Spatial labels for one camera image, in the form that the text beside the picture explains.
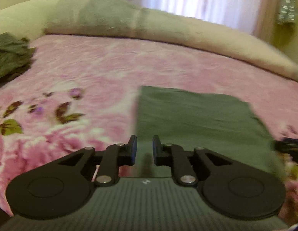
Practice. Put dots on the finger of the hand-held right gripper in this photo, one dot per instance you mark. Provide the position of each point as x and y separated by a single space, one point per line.
291 146

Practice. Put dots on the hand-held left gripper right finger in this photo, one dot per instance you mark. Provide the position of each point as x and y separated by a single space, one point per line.
155 149

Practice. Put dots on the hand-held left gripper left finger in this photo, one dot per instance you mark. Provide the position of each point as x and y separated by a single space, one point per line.
133 149

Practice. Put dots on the grey printed t-shirt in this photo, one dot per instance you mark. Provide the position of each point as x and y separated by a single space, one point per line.
199 125

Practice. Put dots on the pink floral blanket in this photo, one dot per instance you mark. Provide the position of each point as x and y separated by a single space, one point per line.
103 60

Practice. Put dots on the grey and cream striped duvet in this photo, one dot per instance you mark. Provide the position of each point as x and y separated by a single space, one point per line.
139 21

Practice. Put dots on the silver hanging jacket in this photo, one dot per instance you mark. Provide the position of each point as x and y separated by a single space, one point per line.
287 9

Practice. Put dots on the pink curtain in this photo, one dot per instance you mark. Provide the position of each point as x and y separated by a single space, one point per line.
267 9

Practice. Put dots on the crumpled grey garment pile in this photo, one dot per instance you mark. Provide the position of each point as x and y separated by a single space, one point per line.
9 55

